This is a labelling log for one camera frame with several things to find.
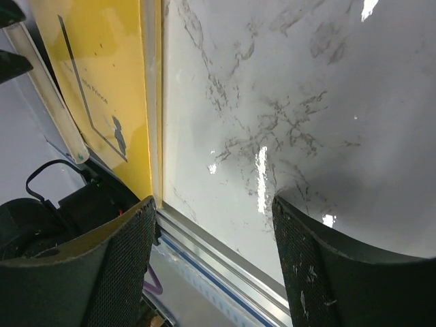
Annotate dark blue Wuthering Heights book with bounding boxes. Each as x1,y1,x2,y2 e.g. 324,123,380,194
4,23,90,164

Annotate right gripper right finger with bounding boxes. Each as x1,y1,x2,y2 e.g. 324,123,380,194
272,196,435,326

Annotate aluminium mounting rail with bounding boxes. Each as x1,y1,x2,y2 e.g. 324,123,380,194
157,205,292,326

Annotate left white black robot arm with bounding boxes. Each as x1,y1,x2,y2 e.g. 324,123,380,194
1,159,140,261

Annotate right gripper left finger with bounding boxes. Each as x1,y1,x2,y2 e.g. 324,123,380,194
1,196,156,326

